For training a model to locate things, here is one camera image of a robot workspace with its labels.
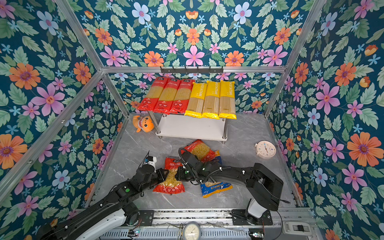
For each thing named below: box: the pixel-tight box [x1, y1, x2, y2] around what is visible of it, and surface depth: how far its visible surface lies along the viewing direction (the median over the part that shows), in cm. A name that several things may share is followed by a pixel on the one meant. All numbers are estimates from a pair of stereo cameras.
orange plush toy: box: [132, 115, 155, 133], surface depth 107 cm
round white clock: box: [254, 140, 277, 160], surface depth 98 cm
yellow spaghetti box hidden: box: [218, 80, 237, 120], surface depth 78 cm
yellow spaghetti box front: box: [201, 80, 221, 120], surface depth 77 cm
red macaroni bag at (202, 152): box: [181, 139, 217, 164], surface depth 93 cm
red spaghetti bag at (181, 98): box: [169, 79, 195, 115], surface depth 80 cm
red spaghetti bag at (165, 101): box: [153, 78, 181, 115], surface depth 79 cm
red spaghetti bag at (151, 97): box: [137, 77, 168, 112], surface depth 80 cm
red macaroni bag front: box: [153, 157, 186, 195], surface depth 77 cm
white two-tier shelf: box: [148, 111, 228, 144], surface depth 107 cm
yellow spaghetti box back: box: [184, 82, 208, 119], surface depth 78 cm
